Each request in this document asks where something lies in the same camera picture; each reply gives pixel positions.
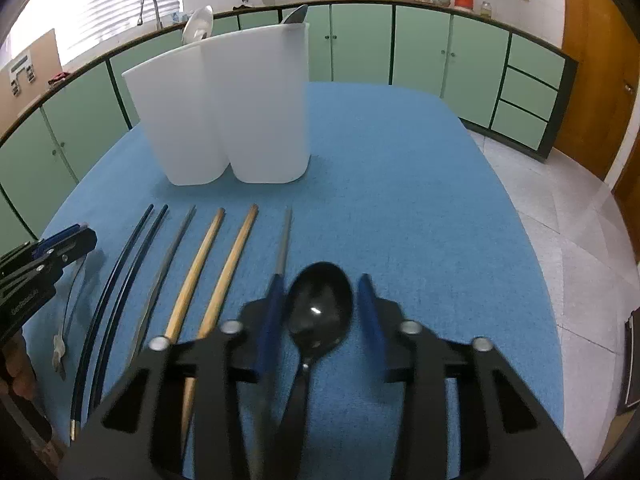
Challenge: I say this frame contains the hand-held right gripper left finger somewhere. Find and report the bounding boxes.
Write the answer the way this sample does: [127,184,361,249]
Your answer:
[57,274,288,480]

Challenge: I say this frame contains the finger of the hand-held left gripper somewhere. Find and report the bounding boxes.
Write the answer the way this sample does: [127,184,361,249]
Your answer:
[27,229,98,288]
[0,224,90,273]

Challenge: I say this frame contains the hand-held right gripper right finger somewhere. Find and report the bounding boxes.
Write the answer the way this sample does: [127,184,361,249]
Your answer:
[356,274,586,480]

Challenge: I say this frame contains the black spoon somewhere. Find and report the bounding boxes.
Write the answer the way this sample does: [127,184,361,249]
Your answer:
[274,261,355,456]

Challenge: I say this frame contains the small metal spoon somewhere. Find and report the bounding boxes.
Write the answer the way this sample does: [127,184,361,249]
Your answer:
[50,260,88,381]

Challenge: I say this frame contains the white double utensil holder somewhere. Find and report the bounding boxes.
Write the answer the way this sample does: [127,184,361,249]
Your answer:
[122,22,312,187]

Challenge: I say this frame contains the person's left hand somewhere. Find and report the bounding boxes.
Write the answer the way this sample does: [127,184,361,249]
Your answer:
[0,335,37,402]

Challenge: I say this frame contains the blue tablecloth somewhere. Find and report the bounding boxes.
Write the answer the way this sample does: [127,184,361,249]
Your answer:
[20,81,568,480]

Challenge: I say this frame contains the cardboard box with label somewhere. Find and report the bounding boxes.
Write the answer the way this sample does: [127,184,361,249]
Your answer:
[0,29,62,126]

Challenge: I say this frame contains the white window blinds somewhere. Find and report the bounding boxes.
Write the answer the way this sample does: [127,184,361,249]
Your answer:
[55,0,183,66]

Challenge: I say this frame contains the metal kitchen faucet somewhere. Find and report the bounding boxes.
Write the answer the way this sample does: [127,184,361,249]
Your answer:
[137,0,163,31]

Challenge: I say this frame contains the silver metal spoon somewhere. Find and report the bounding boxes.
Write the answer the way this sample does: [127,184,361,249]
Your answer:
[181,6,214,45]

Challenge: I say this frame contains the dark framed object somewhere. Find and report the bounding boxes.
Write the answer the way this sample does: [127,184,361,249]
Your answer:
[620,310,640,416]

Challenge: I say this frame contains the green lower cabinets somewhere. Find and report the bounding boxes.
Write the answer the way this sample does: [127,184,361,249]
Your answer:
[0,0,578,256]

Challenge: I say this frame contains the brown wooden door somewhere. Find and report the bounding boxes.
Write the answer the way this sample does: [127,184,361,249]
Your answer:
[612,150,640,261]
[550,0,640,186]

